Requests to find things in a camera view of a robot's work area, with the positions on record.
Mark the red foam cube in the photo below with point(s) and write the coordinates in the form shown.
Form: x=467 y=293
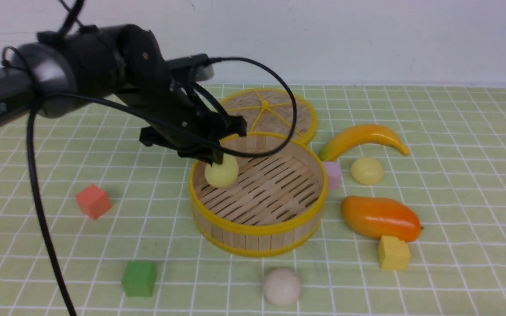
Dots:
x=93 y=201

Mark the yellow toy banana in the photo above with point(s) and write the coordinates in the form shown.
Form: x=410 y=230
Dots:
x=359 y=135

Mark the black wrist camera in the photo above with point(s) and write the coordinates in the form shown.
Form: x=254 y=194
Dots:
x=195 y=68

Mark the yellow foam cube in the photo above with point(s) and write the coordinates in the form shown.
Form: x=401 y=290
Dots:
x=393 y=254

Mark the bamboo steamer lid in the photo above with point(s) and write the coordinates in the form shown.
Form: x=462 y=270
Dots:
x=270 y=110

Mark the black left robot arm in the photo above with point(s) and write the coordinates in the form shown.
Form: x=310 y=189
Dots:
x=125 y=61

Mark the bamboo steamer tray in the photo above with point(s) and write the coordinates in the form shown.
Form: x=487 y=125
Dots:
x=275 y=205

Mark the pink foam cube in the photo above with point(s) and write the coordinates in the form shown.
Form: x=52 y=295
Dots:
x=334 y=174

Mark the pale yellow bun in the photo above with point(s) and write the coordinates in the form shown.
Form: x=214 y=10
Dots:
x=224 y=174
x=367 y=171

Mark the orange toy mango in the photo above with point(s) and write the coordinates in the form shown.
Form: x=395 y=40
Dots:
x=374 y=217

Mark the green checkered tablecloth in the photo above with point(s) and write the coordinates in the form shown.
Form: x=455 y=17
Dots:
x=454 y=180

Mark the white bun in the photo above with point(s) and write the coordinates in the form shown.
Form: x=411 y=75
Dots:
x=282 y=287

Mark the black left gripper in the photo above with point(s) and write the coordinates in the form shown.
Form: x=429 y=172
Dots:
x=183 y=118

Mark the green foam cube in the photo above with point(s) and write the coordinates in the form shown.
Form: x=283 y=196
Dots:
x=139 y=279

